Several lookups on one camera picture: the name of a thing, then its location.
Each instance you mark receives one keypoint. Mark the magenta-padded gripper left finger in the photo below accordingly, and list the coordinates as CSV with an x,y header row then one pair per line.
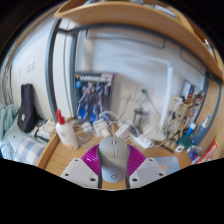
x,y
81,171

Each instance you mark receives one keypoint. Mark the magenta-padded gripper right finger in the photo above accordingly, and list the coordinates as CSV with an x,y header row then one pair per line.
x,y
145,171

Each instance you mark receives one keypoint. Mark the light grey computer mouse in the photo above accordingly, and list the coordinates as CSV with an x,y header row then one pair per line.
x,y
114,158

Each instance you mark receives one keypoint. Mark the white power strip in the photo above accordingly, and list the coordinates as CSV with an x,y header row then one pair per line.
x,y
145,142

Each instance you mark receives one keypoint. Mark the white red-pump lotion bottle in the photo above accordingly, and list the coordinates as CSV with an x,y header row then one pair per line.
x,y
66,135

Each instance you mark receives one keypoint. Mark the small white charger block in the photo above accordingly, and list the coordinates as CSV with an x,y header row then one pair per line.
x,y
100,127

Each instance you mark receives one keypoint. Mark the large white power adapter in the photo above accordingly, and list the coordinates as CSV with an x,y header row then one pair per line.
x,y
124,128

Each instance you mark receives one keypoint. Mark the teal round lid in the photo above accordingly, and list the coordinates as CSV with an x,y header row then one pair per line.
x,y
183,140

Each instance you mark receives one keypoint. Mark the blue tissue pack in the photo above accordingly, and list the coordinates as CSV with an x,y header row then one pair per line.
x,y
194,153

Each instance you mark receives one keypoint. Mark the steel cup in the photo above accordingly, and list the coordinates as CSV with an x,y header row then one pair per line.
x,y
141,116

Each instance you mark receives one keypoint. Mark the plaid pillow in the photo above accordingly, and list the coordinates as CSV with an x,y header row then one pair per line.
x,y
30,150

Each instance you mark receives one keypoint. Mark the brown tree figure toy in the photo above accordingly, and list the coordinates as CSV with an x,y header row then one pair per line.
x,y
178,123

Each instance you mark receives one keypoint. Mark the blue white-capped tube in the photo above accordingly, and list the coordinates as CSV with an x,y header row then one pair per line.
x,y
190,130

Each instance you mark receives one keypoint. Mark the red snack can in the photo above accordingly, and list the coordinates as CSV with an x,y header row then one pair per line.
x,y
208,151

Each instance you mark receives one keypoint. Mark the robot model kit box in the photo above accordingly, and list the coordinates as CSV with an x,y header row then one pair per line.
x,y
94,96

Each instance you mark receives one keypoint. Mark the white desk lamp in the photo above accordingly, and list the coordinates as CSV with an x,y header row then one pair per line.
x,y
166,96

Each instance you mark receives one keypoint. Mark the black bag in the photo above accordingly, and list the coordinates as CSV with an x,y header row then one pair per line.
x,y
27,110

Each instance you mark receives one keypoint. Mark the teal blanket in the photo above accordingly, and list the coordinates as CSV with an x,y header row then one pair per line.
x,y
7,123

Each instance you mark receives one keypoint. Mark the colourful figure packaging box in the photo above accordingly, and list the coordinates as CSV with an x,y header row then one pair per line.
x,y
193,96

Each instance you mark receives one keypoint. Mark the wooden shelf unit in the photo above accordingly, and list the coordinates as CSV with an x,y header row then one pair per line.
x,y
133,16

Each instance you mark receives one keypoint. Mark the small white square frame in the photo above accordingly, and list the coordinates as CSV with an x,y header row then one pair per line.
x,y
180,148

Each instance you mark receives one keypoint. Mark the white wall socket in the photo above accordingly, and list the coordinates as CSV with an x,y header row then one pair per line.
x,y
140,95
126,92

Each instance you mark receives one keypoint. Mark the white wall light switch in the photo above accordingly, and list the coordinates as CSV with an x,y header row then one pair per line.
x,y
30,66

